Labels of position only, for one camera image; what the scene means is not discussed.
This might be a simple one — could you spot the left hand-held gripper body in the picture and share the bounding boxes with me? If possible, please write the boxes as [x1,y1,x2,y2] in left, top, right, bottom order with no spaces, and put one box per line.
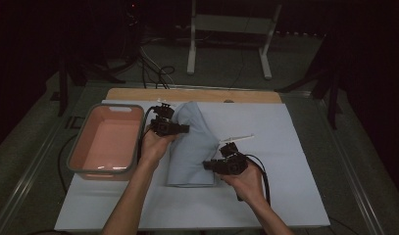
[149,98,177,138]

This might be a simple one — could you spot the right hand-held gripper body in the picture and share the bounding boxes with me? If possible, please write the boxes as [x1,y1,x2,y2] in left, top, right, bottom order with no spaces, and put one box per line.
[215,133,256,176]

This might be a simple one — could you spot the light blue tank top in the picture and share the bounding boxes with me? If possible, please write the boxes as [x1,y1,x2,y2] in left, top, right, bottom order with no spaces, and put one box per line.
[166,101,221,189]

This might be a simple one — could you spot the pink plastic basin grey rim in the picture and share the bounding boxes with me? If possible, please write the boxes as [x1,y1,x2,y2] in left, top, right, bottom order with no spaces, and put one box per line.
[67,103,146,181]

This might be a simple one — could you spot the person's left hand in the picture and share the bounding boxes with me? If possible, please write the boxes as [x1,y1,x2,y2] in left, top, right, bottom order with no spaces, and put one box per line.
[138,125,180,171]

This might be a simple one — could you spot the person's right hand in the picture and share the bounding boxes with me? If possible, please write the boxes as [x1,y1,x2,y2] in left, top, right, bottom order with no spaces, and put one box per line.
[219,161,266,208]

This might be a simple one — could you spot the white table sheet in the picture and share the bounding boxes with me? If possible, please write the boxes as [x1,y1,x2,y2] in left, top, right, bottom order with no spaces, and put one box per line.
[54,99,331,231]

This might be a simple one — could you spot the wooden table board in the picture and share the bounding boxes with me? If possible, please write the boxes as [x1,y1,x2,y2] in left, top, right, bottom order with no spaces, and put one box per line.
[106,87,283,105]

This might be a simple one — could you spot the black floor stand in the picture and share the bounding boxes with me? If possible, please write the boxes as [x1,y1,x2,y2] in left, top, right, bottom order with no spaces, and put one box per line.
[274,28,345,131]
[49,55,126,118]

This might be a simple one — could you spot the dark equipment with red light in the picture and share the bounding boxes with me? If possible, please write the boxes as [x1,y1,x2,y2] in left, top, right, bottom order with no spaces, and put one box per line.
[120,0,144,63]

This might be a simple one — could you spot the white metal stand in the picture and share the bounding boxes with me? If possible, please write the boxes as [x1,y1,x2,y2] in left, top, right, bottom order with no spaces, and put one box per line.
[186,0,283,80]

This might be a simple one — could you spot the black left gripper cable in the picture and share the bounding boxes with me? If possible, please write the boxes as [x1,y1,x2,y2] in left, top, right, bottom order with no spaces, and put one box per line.
[135,106,158,165]

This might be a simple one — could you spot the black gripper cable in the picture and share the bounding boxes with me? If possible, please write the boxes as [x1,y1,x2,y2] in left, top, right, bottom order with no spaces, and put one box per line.
[237,154,272,208]
[135,106,158,165]

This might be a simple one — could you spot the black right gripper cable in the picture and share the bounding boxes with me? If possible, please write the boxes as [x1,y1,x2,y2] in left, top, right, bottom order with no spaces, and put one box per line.
[237,154,272,208]

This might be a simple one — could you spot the bundle of floor cables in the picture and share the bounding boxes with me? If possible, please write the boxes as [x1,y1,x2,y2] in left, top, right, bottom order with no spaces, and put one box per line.
[134,45,176,90]

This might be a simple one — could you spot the black square floor bracket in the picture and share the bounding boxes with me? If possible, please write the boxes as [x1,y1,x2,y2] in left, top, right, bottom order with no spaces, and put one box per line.
[65,116,85,130]

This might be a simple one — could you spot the black floor cable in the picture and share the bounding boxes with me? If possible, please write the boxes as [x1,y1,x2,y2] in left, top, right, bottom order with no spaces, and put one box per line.
[57,132,79,195]

